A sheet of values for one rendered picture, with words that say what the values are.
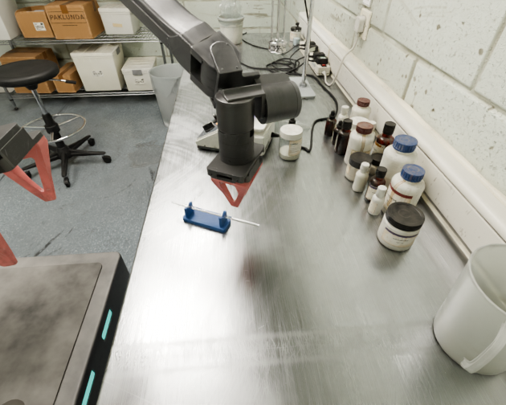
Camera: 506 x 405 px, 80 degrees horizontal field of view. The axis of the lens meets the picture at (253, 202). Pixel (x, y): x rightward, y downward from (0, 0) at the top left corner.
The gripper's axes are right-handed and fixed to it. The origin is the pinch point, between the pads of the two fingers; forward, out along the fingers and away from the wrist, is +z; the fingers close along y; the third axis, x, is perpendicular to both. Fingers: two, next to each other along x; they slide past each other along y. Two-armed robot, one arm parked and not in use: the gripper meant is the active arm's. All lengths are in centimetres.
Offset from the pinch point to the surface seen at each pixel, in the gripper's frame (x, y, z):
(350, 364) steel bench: -25.1, -18.2, 9.2
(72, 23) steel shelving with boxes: 208, 160, 19
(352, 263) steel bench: -23.0, -0.1, 9.2
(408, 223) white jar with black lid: -30.5, 6.5, 2.0
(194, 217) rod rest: 10.0, -0.7, 8.4
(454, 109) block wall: -36, 34, -9
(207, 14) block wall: 134, 242, 21
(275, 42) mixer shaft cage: 16, 72, -8
